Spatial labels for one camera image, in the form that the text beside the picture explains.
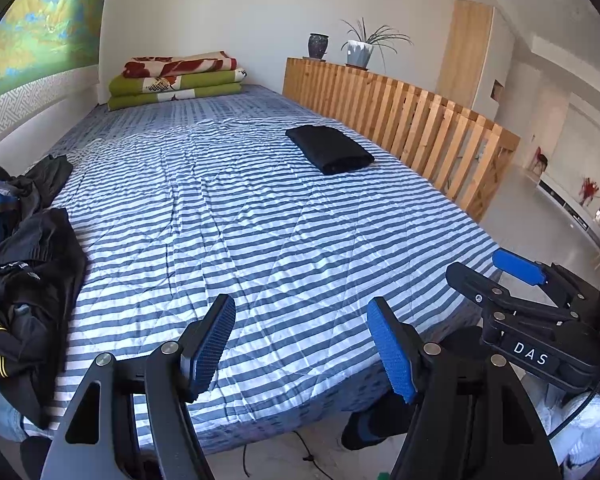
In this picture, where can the long white low cabinet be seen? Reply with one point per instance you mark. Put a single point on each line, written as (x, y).
(565, 202)

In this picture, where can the person's foot in dark sock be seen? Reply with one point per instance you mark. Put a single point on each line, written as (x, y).
(370, 425)

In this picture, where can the potted plant in white pot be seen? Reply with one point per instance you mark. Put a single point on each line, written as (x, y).
(360, 52)

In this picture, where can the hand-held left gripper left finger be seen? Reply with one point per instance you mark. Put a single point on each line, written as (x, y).
(212, 345)

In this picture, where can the red flower bouquet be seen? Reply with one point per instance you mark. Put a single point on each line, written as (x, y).
(589, 190)

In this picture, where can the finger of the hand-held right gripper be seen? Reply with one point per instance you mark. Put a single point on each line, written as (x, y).
(517, 266)
(472, 285)

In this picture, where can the blue white striped blanket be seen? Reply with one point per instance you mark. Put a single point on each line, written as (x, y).
(255, 220)

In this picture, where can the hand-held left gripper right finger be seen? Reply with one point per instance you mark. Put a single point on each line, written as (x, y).
(392, 355)

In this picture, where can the black pants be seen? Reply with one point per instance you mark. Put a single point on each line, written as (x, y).
(330, 147)

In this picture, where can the red chair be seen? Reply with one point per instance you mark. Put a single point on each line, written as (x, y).
(541, 159)

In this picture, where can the folded green red blanket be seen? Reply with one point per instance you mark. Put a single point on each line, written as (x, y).
(180, 85)

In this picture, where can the black garment with yellow stripes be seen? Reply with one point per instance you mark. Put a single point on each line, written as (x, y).
(40, 270)

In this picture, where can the dark vase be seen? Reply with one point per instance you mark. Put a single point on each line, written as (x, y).
(318, 46)

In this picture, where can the green landscape wall painting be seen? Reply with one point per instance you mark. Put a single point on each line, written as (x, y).
(40, 20)

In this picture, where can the wooden slat railing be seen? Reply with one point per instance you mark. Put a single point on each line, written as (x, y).
(405, 110)

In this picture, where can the white bag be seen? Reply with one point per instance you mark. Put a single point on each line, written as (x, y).
(585, 435)

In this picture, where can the wooden door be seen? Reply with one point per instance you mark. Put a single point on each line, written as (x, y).
(465, 55)

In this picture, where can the grey patterned wall panel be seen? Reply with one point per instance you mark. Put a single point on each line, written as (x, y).
(25, 105)

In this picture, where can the light blue jeans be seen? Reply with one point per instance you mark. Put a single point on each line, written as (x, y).
(0, 412)

